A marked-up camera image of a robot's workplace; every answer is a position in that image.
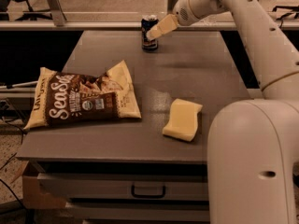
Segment black drawer handle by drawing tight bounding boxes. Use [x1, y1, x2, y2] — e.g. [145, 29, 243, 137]
[131, 185, 166, 199]

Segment black floor cable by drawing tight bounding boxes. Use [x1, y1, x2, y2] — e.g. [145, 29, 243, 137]
[0, 100, 29, 224]

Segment blue pepsi can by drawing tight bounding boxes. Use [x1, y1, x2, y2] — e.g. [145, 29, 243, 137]
[140, 14, 160, 52]

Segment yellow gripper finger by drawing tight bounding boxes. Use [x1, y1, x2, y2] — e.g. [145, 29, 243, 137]
[146, 14, 178, 40]

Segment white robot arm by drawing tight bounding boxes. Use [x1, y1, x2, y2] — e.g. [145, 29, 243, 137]
[147, 0, 299, 224]

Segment grey drawer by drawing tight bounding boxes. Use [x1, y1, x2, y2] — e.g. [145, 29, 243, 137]
[65, 203, 210, 222]
[37, 174, 208, 201]

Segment brown sea salt chips bag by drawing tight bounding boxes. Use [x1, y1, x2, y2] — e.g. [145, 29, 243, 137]
[25, 62, 141, 130]

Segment brown cardboard box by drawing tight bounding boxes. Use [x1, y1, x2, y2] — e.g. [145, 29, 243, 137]
[21, 161, 65, 209]

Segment grey upper drawer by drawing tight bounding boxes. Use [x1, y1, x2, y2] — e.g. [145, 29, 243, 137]
[37, 174, 208, 201]

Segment yellow sponge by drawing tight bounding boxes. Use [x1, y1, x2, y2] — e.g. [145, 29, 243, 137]
[163, 99, 203, 142]

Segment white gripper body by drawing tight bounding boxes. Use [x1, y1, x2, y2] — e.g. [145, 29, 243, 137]
[173, 0, 199, 26]

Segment grey lower drawer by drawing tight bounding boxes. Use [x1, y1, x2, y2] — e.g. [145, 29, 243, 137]
[65, 203, 210, 222]

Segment metal window railing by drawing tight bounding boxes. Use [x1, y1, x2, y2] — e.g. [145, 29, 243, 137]
[1, 0, 299, 27]

